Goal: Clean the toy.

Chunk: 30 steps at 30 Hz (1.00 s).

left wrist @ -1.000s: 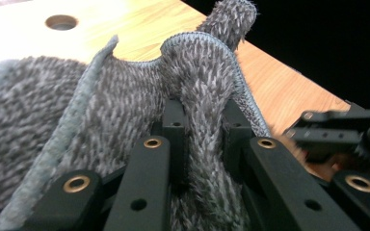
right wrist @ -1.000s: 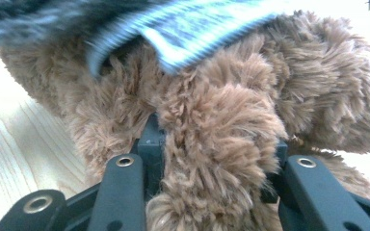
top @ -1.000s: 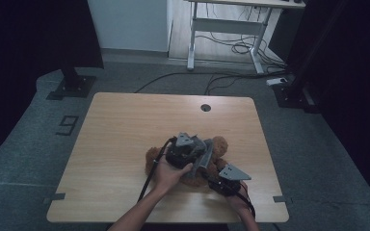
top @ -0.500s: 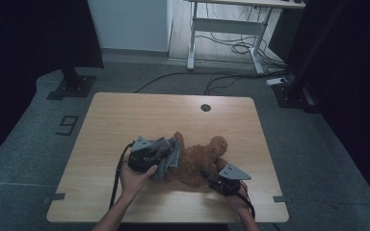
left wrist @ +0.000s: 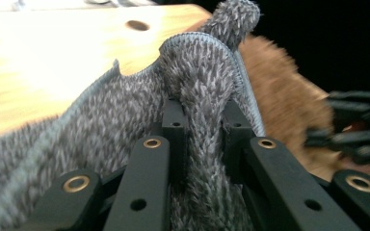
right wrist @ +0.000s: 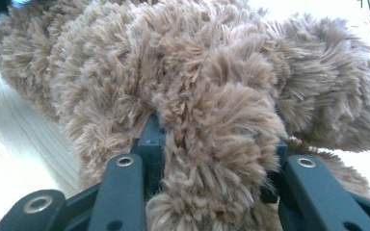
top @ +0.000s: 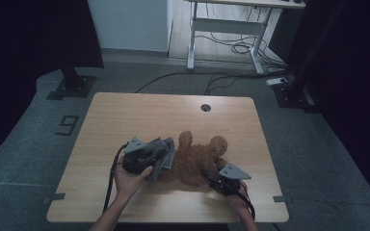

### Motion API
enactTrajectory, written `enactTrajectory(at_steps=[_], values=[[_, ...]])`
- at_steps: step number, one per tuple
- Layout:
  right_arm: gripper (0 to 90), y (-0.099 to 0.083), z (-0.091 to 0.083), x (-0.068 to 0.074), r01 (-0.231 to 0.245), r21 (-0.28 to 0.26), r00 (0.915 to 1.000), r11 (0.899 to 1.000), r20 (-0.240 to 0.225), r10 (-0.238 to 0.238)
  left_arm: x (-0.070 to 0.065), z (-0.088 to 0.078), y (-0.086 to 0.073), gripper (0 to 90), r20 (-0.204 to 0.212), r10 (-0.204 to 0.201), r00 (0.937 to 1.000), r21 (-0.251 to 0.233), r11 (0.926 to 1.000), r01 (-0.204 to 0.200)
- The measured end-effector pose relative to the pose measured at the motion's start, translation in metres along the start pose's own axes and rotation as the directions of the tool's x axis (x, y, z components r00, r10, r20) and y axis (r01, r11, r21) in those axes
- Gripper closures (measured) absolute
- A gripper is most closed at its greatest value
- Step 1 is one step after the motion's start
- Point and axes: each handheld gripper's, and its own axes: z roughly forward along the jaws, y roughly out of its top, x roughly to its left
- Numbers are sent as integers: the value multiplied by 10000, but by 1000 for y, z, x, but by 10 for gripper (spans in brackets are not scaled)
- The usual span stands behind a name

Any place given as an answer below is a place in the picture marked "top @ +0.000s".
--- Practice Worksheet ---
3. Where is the white partition panel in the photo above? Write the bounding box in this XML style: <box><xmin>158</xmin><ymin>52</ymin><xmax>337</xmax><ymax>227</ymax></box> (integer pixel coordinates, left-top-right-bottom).
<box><xmin>87</xmin><ymin>0</ymin><xmax>173</xmax><ymax>53</ymax></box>

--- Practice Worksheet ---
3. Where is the hand-held gripper black cable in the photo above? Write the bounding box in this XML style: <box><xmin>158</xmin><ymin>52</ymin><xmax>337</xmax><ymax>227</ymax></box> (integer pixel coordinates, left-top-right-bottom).
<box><xmin>234</xmin><ymin>188</ymin><xmax>256</xmax><ymax>221</ymax></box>
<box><xmin>102</xmin><ymin>142</ymin><xmax>129</xmax><ymax>214</ymax></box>

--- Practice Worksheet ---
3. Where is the person's right hand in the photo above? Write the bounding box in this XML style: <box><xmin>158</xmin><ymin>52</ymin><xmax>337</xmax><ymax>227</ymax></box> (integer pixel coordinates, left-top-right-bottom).
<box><xmin>225</xmin><ymin>180</ymin><xmax>251</xmax><ymax>214</ymax></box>

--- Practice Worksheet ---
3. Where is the brown plush teddy bear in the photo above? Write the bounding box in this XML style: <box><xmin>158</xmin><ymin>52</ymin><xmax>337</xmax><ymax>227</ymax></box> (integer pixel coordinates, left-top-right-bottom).
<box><xmin>158</xmin><ymin>130</ymin><xmax>229</xmax><ymax>187</ymax></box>

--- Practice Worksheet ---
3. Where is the person's left hand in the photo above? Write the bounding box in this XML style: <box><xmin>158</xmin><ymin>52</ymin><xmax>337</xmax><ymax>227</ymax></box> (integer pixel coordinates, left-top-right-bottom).
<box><xmin>114</xmin><ymin>162</ymin><xmax>154</xmax><ymax>200</ymax></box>

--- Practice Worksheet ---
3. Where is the left hand-held gripper black cable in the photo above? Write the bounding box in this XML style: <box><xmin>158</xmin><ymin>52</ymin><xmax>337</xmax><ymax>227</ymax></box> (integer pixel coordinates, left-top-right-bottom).
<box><xmin>102</xmin><ymin>142</ymin><xmax>129</xmax><ymax>214</ymax></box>

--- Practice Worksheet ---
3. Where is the tangle of black cables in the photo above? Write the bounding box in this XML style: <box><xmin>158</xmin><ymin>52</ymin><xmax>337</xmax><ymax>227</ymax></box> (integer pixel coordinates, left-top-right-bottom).
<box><xmin>195</xmin><ymin>6</ymin><xmax>287</xmax><ymax>70</ymax></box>

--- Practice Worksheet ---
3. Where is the white desk frame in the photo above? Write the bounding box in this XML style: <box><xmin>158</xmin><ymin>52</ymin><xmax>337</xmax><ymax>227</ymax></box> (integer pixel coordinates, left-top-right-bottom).
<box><xmin>186</xmin><ymin>0</ymin><xmax>306</xmax><ymax>75</ymax></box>

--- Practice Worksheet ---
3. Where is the long black floor cable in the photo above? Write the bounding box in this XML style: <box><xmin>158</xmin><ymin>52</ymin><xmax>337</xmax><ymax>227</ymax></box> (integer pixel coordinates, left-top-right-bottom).
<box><xmin>134</xmin><ymin>70</ymin><xmax>287</xmax><ymax>94</ymax></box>

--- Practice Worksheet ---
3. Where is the white power strip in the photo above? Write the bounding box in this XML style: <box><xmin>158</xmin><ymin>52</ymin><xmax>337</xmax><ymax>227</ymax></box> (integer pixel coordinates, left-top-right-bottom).
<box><xmin>265</xmin><ymin>77</ymin><xmax>288</xmax><ymax>87</ymax></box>

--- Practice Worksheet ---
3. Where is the grey tape strip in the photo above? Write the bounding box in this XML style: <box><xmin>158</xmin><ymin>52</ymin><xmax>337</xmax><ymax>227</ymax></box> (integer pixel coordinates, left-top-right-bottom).
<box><xmin>42</xmin><ymin>192</ymin><xmax>66</xmax><ymax>204</ymax></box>
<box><xmin>273</xmin><ymin>194</ymin><xmax>293</xmax><ymax>204</ymax></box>

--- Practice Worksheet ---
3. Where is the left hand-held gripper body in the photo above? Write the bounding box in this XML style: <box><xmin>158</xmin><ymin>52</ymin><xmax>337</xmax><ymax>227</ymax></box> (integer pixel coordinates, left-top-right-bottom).
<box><xmin>121</xmin><ymin>137</ymin><xmax>162</xmax><ymax>175</ymax></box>

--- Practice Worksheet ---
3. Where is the black stand base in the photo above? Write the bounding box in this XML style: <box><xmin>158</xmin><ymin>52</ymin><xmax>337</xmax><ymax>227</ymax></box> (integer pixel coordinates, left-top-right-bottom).
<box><xmin>273</xmin><ymin>81</ymin><xmax>322</xmax><ymax>114</ymax></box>
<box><xmin>46</xmin><ymin>66</ymin><xmax>97</xmax><ymax>101</ymax></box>

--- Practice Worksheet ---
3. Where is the black curtain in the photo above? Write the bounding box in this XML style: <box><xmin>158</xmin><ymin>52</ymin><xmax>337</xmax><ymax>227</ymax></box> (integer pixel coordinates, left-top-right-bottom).
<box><xmin>0</xmin><ymin>0</ymin><xmax>104</xmax><ymax>169</ymax></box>
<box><xmin>283</xmin><ymin>0</ymin><xmax>370</xmax><ymax>208</ymax></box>

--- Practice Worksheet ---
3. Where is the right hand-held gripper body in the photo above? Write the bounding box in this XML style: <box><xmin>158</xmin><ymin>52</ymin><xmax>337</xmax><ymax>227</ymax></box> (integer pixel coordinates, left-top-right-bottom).
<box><xmin>206</xmin><ymin>163</ymin><xmax>252</xmax><ymax>196</ymax></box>

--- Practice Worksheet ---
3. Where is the right hand-held gripper black cable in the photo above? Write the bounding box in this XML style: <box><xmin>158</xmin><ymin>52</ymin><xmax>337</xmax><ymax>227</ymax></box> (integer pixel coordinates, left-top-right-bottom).
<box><xmin>234</xmin><ymin>188</ymin><xmax>256</xmax><ymax>221</ymax></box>

